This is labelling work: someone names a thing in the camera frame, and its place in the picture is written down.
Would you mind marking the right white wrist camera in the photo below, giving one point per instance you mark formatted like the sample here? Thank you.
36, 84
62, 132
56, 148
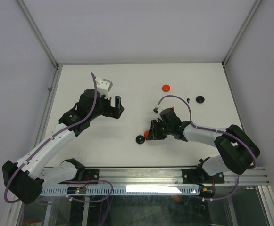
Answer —
156, 109

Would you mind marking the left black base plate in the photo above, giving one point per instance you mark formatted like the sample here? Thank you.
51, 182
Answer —
91, 175

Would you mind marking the aluminium frame post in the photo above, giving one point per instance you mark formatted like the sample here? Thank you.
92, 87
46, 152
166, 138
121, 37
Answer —
250, 15
36, 31

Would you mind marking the small green circuit board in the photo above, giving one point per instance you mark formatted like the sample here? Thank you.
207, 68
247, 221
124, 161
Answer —
76, 190

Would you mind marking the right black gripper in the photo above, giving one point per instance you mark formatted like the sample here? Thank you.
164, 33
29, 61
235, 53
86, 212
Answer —
153, 134

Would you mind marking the right aluminium frame post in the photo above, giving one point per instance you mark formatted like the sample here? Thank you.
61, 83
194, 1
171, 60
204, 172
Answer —
250, 15

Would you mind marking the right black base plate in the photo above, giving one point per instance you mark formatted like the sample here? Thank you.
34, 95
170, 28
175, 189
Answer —
194, 176

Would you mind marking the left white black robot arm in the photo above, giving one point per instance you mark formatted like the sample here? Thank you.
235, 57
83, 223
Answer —
26, 178

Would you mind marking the left aluminium frame post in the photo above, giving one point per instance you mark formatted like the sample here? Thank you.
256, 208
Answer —
36, 31

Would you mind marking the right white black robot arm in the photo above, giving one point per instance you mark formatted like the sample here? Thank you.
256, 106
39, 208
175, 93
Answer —
237, 152

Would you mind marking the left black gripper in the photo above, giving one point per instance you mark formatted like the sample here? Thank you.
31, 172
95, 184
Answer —
112, 111

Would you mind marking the aluminium mounting rail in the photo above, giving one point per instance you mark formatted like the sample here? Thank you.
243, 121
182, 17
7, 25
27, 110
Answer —
170, 176

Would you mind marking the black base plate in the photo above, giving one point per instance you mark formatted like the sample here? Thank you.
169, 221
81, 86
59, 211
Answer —
194, 176
91, 175

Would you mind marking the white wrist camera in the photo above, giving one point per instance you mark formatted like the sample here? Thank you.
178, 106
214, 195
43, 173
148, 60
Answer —
156, 109
104, 87

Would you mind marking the red charging case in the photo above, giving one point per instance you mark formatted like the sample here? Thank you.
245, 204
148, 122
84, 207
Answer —
147, 134
166, 88

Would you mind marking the black earbud charging case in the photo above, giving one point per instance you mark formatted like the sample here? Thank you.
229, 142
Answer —
140, 139

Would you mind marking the grey slotted cable duct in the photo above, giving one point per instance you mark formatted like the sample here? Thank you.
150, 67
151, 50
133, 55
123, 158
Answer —
126, 190

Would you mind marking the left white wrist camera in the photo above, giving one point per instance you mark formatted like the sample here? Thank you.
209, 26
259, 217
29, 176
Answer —
104, 87

